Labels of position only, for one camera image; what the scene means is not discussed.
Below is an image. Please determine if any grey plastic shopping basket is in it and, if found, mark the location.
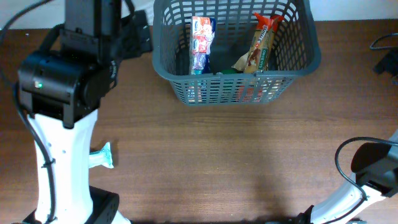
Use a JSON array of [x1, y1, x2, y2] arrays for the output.
[[152, 0, 321, 106]]

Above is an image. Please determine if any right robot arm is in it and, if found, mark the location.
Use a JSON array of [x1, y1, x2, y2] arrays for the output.
[[294, 133, 397, 223]]

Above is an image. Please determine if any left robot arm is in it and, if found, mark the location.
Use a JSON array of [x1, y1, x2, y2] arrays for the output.
[[13, 1, 152, 223]]

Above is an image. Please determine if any Kleenex tissue multipack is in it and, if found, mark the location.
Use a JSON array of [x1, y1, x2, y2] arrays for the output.
[[189, 16, 216, 75]]

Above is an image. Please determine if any small teal tissue packet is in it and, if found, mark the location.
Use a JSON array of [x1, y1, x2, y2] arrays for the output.
[[88, 142, 114, 169]]

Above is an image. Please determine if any San Remo spaghetti packet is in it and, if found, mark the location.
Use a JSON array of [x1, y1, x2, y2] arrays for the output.
[[244, 12, 284, 73]]

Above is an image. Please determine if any brown paper bag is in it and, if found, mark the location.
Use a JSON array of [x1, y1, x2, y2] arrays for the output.
[[232, 52, 249, 72]]

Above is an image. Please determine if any green lidded small jar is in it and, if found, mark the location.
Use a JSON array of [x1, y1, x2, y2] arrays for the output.
[[221, 68, 238, 74]]

